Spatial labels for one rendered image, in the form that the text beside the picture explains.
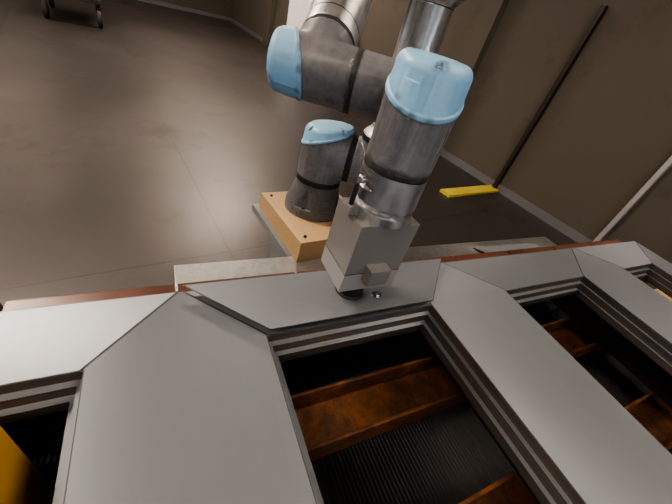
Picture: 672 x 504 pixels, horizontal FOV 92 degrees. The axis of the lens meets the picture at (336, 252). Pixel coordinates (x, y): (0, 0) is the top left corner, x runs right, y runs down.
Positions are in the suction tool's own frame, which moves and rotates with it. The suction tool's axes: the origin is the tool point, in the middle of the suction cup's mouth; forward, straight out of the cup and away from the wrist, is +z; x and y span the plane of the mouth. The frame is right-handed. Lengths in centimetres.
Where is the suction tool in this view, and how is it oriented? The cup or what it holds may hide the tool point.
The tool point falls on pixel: (346, 295)
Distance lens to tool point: 48.8
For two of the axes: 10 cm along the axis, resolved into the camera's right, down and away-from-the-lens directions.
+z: -2.4, 7.6, 6.0
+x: -3.9, -6.4, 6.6
